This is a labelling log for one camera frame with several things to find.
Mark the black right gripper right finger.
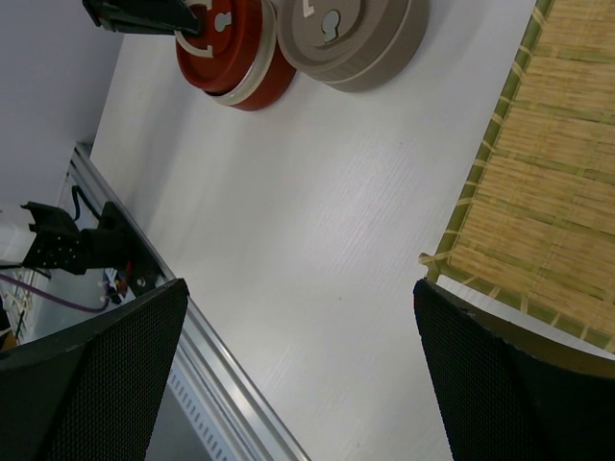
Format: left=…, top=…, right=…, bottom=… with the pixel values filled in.
left=413, top=279, right=614, bottom=460

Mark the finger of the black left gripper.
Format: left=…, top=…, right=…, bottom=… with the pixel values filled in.
left=82, top=0, right=202, bottom=36

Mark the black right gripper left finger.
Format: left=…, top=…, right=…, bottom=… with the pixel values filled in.
left=1, top=279, right=189, bottom=460

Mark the red round lid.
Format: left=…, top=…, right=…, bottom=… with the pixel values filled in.
left=175, top=0, right=274, bottom=94

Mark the beige round lid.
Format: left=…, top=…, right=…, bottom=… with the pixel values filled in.
left=278, top=1, right=412, bottom=82

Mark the red steel container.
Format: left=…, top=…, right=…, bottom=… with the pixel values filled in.
left=206, top=29, right=296, bottom=111

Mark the beige steel container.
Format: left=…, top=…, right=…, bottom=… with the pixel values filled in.
left=326, top=1, right=430, bottom=92

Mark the bamboo mat tray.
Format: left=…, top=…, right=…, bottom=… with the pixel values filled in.
left=419, top=1, right=614, bottom=352

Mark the slotted cable duct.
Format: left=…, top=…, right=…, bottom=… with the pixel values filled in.
left=167, top=364, right=239, bottom=461

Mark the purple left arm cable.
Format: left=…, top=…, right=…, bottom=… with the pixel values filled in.
left=0, top=273, right=110, bottom=313

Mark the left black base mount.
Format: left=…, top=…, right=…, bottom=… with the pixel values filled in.
left=81, top=202, right=162, bottom=297

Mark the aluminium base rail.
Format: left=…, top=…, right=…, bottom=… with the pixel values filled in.
left=66, top=143, right=313, bottom=461

